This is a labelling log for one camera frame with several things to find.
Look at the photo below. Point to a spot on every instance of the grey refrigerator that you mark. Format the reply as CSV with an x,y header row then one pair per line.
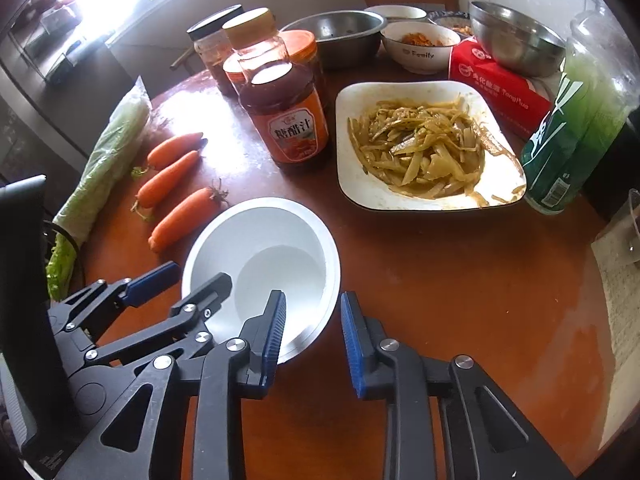
x,y
58,75

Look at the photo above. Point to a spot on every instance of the brown sauce bottle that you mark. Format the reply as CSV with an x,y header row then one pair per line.
x,y
278,94

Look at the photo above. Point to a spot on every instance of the orange carrot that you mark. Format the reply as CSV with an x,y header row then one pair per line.
x,y
196,210
160,186
168,152

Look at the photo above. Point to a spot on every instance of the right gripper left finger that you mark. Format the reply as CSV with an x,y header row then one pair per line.
x,y
141,434

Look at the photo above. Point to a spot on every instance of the red tissue pack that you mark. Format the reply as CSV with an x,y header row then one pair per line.
x,y
520,102

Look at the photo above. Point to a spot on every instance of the large steel mixing bowl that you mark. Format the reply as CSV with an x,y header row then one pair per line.
x,y
345,38

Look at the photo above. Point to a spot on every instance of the green drink bottle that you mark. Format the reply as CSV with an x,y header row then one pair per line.
x,y
598,89

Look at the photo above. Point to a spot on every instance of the white family bowl with food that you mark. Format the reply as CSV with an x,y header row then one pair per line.
x,y
419,47

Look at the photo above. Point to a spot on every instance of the celery bunch in bag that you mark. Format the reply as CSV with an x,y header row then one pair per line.
x,y
108,162

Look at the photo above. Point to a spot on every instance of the patterned bowl with food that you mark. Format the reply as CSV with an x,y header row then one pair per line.
x,y
458,21

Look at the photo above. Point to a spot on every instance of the steel bowl on tissue pack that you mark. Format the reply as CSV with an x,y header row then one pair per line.
x,y
516,41

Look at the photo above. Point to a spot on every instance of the wooden armchair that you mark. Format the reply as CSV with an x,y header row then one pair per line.
x,y
183,61

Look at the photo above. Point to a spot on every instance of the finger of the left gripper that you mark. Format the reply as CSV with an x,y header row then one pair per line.
x,y
182,335
93,309

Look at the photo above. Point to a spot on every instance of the white bowl behind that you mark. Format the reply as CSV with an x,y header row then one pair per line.
x,y
399,12

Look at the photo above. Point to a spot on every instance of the far orange carrot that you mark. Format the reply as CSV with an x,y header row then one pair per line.
x,y
168,152

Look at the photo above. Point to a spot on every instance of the clear jar black lid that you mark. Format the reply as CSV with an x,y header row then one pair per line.
x,y
212,45

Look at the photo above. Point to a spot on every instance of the white plate of stir-fry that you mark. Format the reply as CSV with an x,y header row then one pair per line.
x,y
423,146

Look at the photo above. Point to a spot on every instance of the middle orange carrot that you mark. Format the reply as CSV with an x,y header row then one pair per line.
x,y
160,186

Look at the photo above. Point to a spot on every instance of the red printed paper bowl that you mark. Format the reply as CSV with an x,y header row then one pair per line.
x,y
264,244

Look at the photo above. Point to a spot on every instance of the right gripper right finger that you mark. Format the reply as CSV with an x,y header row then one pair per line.
x,y
485,435

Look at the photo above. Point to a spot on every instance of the near orange carrot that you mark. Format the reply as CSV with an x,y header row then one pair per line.
x,y
196,210

